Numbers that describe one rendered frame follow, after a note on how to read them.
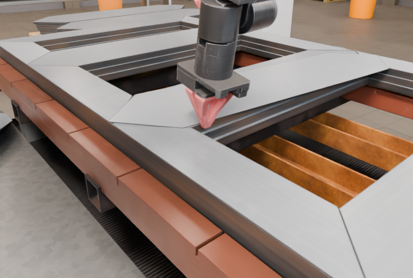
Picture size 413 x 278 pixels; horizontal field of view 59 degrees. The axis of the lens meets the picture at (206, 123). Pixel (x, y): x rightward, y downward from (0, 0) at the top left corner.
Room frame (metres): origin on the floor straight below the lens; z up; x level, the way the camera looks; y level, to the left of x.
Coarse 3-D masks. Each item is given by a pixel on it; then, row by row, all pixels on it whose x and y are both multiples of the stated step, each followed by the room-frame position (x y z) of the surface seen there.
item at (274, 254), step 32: (128, 32) 1.34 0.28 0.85; (160, 32) 1.41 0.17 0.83; (96, 64) 0.90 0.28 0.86; (128, 64) 0.95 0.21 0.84; (160, 64) 1.01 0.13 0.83; (256, 64) 0.88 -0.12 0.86; (64, 96) 0.70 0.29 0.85; (320, 96) 0.75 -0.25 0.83; (96, 128) 0.59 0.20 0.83; (224, 128) 0.57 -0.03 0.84; (256, 128) 0.61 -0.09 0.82; (160, 160) 0.43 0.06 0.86; (192, 192) 0.38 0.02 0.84; (224, 224) 0.33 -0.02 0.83; (256, 256) 0.30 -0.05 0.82; (288, 256) 0.27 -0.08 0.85
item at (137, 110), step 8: (136, 96) 0.66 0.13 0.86; (128, 104) 0.62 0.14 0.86; (136, 104) 0.62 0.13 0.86; (144, 104) 0.62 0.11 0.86; (120, 112) 0.59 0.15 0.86; (128, 112) 0.59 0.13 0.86; (136, 112) 0.59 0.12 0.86; (144, 112) 0.59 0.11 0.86; (152, 112) 0.59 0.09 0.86; (160, 112) 0.59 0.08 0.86; (136, 120) 0.55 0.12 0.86; (144, 120) 0.55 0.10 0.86; (152, 120) 0.55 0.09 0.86; (160, 120) 0.55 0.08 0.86; (168, 120) 0.55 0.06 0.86
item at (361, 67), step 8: (312, 56) 0.96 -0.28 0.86; (320, 56) 0.96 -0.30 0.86; (328, 56) 0.95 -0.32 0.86; (336, 56) 0.95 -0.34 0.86; (336, 64) 0.88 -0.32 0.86; (344, 64) 0.88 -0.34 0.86; (352, 64) 0.88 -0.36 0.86; (360, 64) 0.88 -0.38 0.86; (368, 64) 0.88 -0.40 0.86; (360, 72) 0.82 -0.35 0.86; (368, 72) 0.82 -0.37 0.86; (376, 72) 0.82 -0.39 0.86
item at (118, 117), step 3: (117, 111) 0.59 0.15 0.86; (114, 114) 0.57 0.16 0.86; (117, 114) 0.57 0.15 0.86; (120, 114) 0.57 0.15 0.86; (111, 117) 0.56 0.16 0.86; (114, 117) 0.56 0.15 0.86; (117, 117) 0.56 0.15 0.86; (120, 117) 0.56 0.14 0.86; (123, 117) 0.56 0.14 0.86; (126, 117) 0.56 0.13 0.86; (111, 120) 0.55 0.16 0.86; (114, 120) 0.55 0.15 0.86; (117, 120) 0.55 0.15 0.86; (120, 120) 0.55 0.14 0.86; (123, 120) 0.55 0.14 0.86; (126, 120) 0.55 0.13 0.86; (129, 120) 0.55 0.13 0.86; (123, 123) 0.54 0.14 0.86; (126, 123) 0.54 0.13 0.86; (129, 123) 0.54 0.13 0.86; (132, 123) 0.54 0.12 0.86
